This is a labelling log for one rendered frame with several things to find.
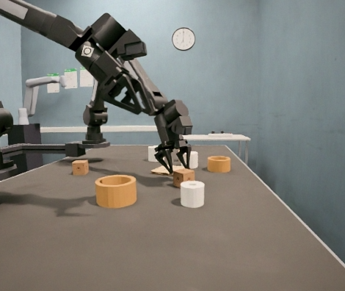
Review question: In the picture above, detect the small square wooden pallet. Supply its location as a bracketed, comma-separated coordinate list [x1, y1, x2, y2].
[151, 166, 184, 176]

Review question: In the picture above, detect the tan hollow ring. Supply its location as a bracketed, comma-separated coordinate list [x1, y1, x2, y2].
[95, 176, 137, 208]

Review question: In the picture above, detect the orange-brown open cup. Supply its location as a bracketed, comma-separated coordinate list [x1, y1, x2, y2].
[208, 157, 230, 173]

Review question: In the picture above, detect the tan cardboard carton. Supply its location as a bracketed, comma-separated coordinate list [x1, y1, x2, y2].
[173, 168, 195, 188]
[72, 160, 89, 175]

